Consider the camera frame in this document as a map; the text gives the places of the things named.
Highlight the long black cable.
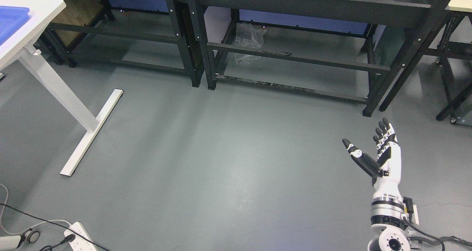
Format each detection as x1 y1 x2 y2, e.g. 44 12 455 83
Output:
0 202 111 251

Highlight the blue plastic tray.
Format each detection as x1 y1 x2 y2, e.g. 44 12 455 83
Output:
0 6 30 45

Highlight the clear plastic bag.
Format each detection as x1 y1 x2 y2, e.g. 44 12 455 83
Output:
235 23 267 67

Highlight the white black robot forearm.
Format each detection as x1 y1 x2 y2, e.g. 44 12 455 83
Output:
367 197 421 251

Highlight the black metal shelf left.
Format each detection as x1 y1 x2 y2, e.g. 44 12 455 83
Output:
39 0 204 87

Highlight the white standing desk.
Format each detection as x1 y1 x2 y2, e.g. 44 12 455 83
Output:
1 0 123 177

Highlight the black metal shelf right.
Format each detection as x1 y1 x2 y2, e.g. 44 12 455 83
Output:
178 0 450 117

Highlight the black cart far right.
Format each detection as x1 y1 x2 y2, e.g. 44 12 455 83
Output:
426 0 472 126

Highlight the white power cord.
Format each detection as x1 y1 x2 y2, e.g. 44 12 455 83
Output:
0 183 70 240

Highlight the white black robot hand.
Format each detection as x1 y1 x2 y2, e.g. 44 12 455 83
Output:
342 117 403 201

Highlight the black metal shelf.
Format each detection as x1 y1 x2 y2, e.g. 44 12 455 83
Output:
178 0 450 117
39 0 204 87

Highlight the white power strip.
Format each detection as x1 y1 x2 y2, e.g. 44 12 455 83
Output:
64 222 97 251

